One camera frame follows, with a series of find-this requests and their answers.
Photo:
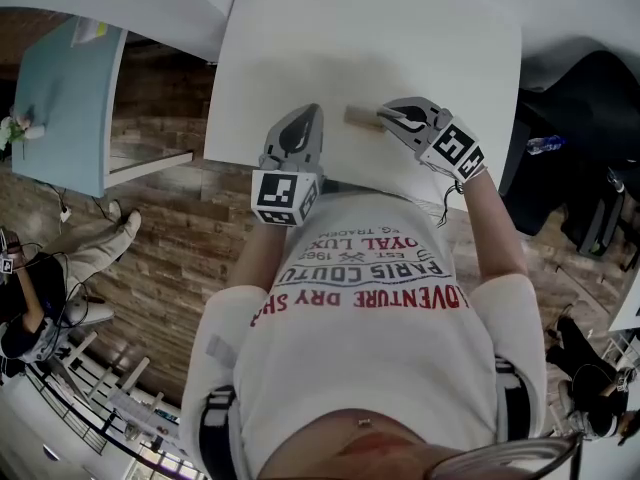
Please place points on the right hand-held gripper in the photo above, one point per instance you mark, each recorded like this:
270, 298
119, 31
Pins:
455, 148

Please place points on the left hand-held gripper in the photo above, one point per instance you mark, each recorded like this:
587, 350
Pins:
274, 193

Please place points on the small wooden block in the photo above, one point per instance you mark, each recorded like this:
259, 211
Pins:
360, 117

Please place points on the person's right forearm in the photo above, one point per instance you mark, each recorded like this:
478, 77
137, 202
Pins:
495, 233

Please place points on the person's left forearm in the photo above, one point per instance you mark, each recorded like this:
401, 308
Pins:
257, 258

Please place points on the blue label water bottle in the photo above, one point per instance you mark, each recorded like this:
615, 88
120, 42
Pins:
547, 144

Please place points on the black office chair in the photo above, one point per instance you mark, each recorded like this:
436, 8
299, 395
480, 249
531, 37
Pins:
575, 98
595, 223

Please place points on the small clear bottle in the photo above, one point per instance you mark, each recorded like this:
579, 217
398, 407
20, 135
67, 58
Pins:
617, 183

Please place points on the white printed t-shirt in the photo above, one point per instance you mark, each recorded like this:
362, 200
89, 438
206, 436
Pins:
360, 358

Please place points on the small green tag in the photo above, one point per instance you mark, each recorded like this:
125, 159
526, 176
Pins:
595, 248

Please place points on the light blue table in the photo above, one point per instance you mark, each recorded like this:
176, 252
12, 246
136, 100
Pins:
65, 108

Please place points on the white paper sheet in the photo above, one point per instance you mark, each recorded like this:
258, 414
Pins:
87, 30

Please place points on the white flowers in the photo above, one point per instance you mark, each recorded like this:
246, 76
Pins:
15, 128

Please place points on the person's face and neck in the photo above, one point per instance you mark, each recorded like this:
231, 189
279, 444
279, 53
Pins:
370, 448

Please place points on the white shelf rack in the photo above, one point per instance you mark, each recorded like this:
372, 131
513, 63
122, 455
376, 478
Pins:
127, 403

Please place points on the thin-rimmed eyeglasses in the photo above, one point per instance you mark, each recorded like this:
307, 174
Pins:
520, 455

